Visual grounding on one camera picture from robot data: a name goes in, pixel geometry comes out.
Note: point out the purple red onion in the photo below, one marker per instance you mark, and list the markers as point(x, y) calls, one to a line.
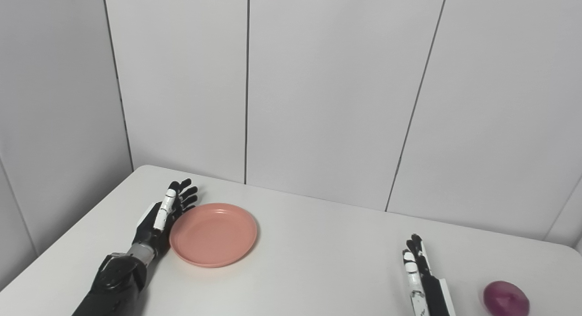
point(505, 300)

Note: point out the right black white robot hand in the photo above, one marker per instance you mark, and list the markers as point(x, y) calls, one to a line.
point(429, 288)

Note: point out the pink round plate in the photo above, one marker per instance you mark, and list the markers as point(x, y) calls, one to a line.
point(213, 235)

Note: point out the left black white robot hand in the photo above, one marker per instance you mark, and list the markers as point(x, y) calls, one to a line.
point(152, 229)

